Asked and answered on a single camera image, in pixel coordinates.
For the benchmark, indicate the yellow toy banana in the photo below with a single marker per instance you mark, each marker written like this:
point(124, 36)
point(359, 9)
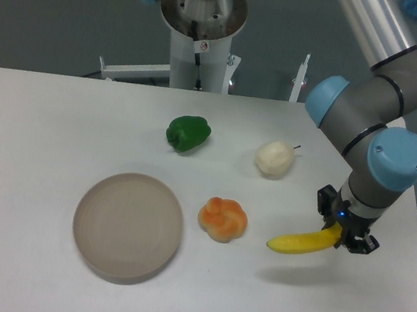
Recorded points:
point(307, 242)

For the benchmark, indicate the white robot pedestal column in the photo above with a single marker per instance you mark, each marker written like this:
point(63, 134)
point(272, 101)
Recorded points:
point(200, 46)

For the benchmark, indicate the green toy bell pepper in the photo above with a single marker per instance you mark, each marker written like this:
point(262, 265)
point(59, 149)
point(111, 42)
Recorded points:
point(187, 132)

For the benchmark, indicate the orange toy bread roll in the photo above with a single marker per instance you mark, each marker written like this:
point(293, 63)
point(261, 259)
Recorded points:
point(224, 220)

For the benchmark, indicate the white metal bracket right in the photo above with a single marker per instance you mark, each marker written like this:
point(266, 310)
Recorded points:
point(300, 79)

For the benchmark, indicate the white metal bracket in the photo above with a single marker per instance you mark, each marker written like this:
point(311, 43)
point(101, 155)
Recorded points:
point(300, 79)
point(125, 72)

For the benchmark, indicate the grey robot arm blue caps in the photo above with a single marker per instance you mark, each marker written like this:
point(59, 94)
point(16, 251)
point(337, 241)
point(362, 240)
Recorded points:
point(357, 119)

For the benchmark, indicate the beige round plate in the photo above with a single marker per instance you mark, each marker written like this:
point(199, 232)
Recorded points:
point(128, 227)

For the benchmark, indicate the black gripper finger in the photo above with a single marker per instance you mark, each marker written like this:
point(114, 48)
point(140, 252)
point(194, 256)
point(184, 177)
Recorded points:
point(361, 245)
point(325, 197)

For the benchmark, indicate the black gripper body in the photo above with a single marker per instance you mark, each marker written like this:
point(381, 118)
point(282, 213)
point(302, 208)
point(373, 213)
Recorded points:
point(349, 221)

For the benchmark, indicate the white toy pear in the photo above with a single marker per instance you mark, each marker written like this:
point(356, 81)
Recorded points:
point(274, 159)

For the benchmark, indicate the white metal bracket left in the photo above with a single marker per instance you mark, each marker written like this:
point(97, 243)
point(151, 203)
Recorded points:
point(125, 72)

